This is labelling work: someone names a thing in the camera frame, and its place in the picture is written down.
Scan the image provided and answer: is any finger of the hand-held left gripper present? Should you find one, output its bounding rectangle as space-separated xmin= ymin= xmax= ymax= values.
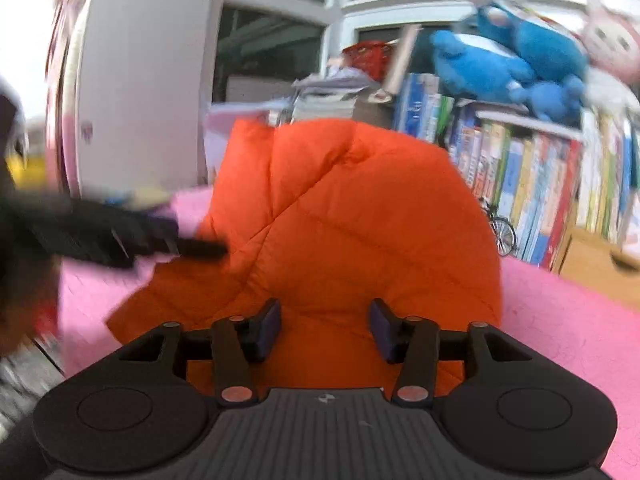
xmin=172 ymin=237 xmax=229 ymax=262

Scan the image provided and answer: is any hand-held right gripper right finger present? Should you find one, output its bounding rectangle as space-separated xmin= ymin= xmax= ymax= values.
xmin=369 ymin=298 xmax=543 ymax=407

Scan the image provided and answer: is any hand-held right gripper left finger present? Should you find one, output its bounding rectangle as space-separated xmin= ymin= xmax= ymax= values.
xmin=107 ymin=298 xmax=282 ymax=407

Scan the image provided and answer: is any orange hooded puffer jacket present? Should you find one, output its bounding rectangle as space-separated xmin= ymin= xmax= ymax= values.
xmin=105 ymin=117 xmax=503 ymax=397

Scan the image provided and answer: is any miniature black bicycle model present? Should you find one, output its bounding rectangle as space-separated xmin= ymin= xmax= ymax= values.
xmin=476 ymin=196 xmax=519 ymax=259

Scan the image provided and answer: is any pink blanket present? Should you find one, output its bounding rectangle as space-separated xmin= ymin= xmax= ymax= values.
xmin=55 ymin=185 xmax=640 ymax=480

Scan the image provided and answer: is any white curved panel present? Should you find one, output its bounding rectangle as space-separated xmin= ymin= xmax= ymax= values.
xmin=46 ymin=0 xmax=228 ymax=202

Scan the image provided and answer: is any stack of papers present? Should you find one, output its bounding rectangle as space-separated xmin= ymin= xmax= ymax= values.
xmin=291 ymin=66 xmax=383 ymax=125

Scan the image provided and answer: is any row of colourful books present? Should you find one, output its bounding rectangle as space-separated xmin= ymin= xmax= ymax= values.
xmin=391 ymin=72 xmax=640 ymax=270

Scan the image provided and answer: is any wooden drawer organizer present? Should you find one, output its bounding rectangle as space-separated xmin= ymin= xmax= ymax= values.
xmin=556 ymin=224 xmax=640 ymax=312

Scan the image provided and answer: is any white shelf board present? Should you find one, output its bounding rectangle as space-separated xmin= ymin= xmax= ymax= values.
xmin=472 ymin=109 xmax=587 ymax=142

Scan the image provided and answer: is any red basket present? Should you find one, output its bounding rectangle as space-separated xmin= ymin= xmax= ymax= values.
xmin=341 ymin=41 xmax=395 ymax=82

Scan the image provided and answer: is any blue white cat plush toy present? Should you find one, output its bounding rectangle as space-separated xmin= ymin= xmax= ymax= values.
xmin=469 ymin=2 xmax=590 ymax=127

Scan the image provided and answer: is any pink white bunny plush toy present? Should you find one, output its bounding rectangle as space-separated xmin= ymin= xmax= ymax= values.
xmin=577 ymin=0 xmax=640 ymax=113

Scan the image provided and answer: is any white window frame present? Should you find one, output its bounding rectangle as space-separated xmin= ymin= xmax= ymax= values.
xmin=210 ymin=0 xmax=640 ymax=108

